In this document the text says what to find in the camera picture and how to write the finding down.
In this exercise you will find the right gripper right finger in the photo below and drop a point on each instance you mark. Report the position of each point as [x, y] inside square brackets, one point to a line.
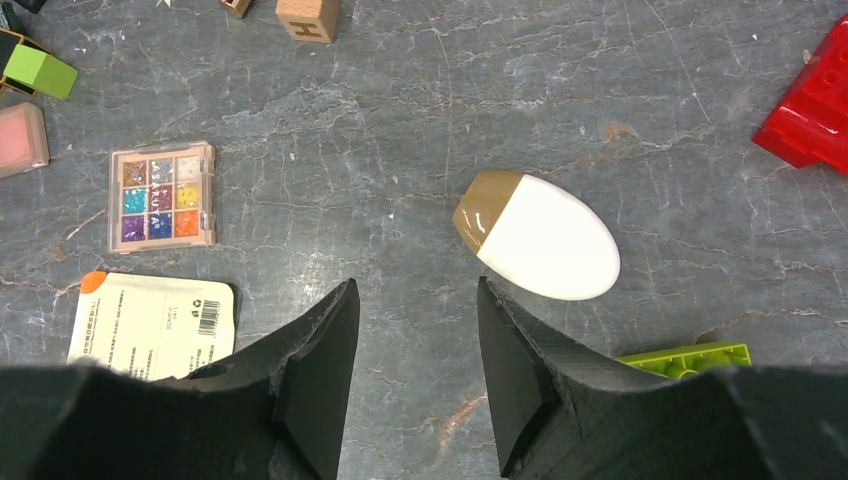
[523, 358]

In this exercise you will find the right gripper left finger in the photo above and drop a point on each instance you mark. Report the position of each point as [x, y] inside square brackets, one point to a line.
[277, 408]

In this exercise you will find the green lego brick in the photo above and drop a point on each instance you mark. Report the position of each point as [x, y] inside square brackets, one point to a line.
[681, 362]

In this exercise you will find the white paper sachet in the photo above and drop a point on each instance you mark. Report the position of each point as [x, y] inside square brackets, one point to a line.
[152, 328]

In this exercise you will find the red plastic toy piece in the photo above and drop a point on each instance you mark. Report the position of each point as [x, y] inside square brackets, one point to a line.
[808, 125]

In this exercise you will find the pink blush palette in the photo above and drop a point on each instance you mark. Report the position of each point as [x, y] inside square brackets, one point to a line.
[24, 145]

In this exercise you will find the white gold oval case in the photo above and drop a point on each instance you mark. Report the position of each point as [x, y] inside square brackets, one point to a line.
[537, 236]

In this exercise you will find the colourful eyeshadow palette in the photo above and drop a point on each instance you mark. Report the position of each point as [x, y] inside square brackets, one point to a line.
[161, 197]

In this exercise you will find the small green cube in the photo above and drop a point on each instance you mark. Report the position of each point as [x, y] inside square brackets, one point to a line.
[41, 71]

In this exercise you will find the small wooden cube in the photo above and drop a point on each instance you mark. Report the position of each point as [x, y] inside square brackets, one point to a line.
[309, 20]

